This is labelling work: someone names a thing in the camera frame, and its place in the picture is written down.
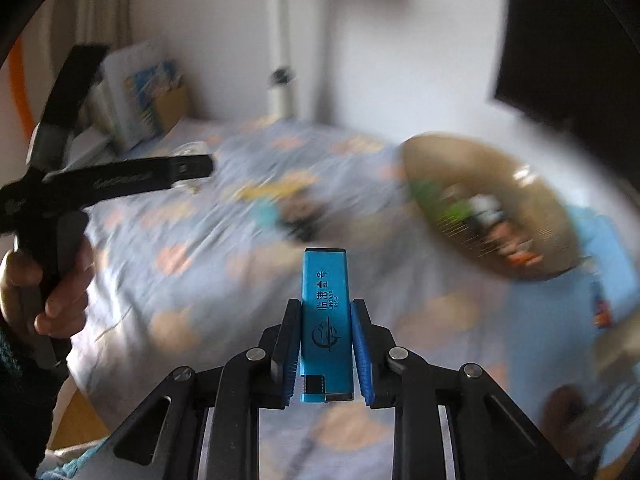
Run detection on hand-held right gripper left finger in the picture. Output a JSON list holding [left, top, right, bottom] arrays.
[[85, 298, 302, 480]]

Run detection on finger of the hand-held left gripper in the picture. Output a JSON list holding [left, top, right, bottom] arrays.
[[47, 155, 215, 208], [27, 44, 108, 181]]

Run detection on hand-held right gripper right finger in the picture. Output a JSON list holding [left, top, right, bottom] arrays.
[[350, 298, 596, 480]]

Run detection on blue lighter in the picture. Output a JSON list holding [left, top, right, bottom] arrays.
[[300, 247, 355, 403]]

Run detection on green plastic toy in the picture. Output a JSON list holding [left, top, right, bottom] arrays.
[[410, 180, 471, 233]]

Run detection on small colourful cartoon figures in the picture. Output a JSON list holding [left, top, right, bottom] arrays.
[[487, 225, 546, 266]]

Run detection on blue and white figure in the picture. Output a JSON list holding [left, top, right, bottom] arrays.
[[467, 195, 506, 226]]

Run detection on brown wooden bowl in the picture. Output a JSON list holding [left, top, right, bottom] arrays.
[[401, 132, 583, 281]]

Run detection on person's left forearm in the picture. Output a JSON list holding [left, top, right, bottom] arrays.
[[0, 320, 68, 478]]

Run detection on person's left hand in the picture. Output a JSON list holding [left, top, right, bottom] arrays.
[[0, 237, 96, 341]]

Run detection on orange strip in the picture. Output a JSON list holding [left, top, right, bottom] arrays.
[[10, 40, 35, 137]]

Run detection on row of upright books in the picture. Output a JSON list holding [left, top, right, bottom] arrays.
[[87, 40, 183, 151]]

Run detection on beige curtain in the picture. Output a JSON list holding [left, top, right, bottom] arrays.
[[30, 0, 137, 126]]

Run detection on printed bed sheet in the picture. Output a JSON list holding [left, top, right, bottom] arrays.
[[67, 117, 640, 480]]

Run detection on black round object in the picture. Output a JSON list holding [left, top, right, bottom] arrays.
[[280, 205, 326, 241]]

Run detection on light blue plastic toy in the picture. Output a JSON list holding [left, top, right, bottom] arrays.
[[255, 200, 281, 228]]

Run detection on white pole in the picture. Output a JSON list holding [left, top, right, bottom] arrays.
[[267, 0, 296, 121]]

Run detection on dark blurred object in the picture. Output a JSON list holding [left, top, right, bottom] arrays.
[[542, 377, 640, 466]]

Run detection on light blue cloth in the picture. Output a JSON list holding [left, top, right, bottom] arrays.
[[40, 440, 112, 480]]

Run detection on dark screen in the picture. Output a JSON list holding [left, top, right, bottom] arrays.
[[492, 0, 640, 181]]

